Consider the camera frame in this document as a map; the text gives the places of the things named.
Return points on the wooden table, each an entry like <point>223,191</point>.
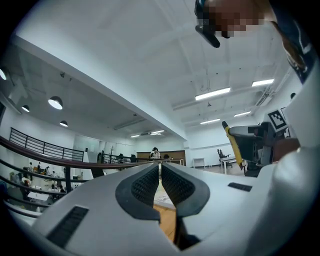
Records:
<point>168,222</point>

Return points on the brown wooden wall panel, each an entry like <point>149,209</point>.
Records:
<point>175,156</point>

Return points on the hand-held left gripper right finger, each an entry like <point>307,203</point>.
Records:
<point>225,205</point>

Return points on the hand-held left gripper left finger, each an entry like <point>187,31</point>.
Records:
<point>100,220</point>

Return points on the black head-worn camera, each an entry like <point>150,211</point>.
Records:
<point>208,36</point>

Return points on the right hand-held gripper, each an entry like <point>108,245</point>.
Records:
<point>268,135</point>

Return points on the small white side table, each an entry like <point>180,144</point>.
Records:
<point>199,160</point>

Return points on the large black pendant lamp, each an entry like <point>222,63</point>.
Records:
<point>55,103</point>

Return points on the black metal balcony railing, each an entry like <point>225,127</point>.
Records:
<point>45,147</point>

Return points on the ceiling security camera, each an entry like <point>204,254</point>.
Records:
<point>62,74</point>

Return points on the small black pendant lamp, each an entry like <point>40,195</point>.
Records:
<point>63,123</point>
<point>2,74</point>
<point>25,108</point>

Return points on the person's white shirt torso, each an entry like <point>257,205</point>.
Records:
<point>305,112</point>

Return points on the long ceiling strip light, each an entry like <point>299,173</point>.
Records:
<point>242,114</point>
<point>212,93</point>
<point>210,121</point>
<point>262,82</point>

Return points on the person's right forearm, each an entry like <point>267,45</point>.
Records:
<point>295,175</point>

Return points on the white papers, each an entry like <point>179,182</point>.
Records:
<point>163,200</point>

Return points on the small distant ceiling light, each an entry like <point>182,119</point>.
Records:
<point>135,136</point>
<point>157,132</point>

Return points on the black office chair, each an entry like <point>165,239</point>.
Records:
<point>222,155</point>

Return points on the black coat stand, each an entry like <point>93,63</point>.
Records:
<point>111,153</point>

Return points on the person's head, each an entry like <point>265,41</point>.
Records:
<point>237,15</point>

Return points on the white office desk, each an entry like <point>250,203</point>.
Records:
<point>228,160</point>

